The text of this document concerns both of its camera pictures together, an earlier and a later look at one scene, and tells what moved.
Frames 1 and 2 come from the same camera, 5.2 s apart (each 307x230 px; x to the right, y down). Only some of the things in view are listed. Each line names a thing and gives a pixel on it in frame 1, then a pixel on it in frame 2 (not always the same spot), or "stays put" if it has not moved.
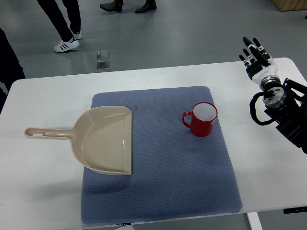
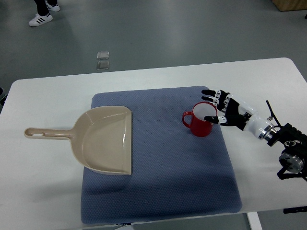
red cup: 204,117 stays put
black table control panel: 295,210 stays put
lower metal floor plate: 103,65 stays put
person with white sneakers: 69,31 → 43,8
